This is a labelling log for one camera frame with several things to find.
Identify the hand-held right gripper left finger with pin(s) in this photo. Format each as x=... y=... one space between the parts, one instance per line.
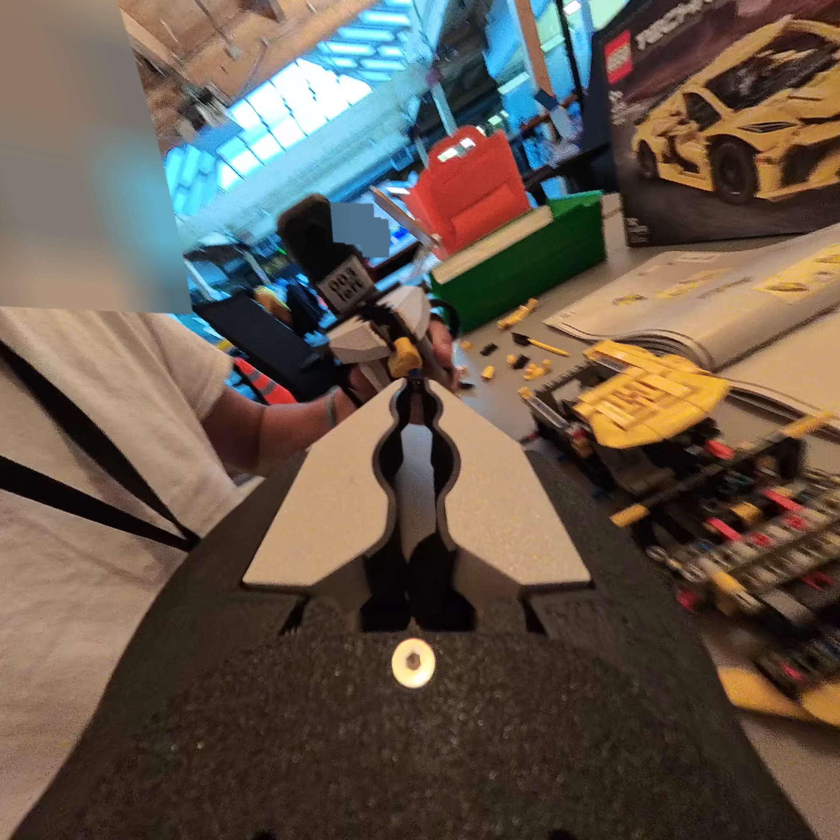
x=315 y=518

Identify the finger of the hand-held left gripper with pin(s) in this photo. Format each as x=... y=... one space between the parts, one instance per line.
x=358 y=341
x=410 y=315

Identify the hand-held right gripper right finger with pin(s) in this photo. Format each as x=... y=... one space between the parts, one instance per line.
x=518 y=525

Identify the instruction booklet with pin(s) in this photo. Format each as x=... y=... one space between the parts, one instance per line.
x=722 y=295

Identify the person's left forearm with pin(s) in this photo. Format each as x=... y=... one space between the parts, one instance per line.
x=275 y=426

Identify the grey desk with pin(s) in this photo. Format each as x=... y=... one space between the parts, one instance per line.
x=499 y=407

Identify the person's left hand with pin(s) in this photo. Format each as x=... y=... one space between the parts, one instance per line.
x=443 y=354

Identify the grey wristband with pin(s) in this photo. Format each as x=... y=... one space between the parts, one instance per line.
x=331 y=407

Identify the black office chair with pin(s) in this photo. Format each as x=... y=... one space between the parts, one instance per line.
x=262 y=341

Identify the orange traffic cone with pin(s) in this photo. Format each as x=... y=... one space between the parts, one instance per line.
x=262 y=384

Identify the yellow curved bar piece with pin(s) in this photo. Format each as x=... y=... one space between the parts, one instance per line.
x=518 y=313

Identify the scattered yellow black pieces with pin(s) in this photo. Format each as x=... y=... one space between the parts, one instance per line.
x=518 y=361

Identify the green plastic bin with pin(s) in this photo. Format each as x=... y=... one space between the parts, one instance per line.
x=525 y=275

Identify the skylight window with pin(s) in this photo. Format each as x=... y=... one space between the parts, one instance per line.
x=295 y=111

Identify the thin yellow bar piece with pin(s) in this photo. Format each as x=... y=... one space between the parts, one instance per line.
x=544 y=346

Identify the red plastic case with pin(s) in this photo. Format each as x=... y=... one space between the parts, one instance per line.
x=472 y=190

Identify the yellow toy car model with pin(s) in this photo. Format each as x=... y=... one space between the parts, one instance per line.
x=656 y=407

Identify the black toy set box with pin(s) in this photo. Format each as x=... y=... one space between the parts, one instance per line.
x=722 y=197

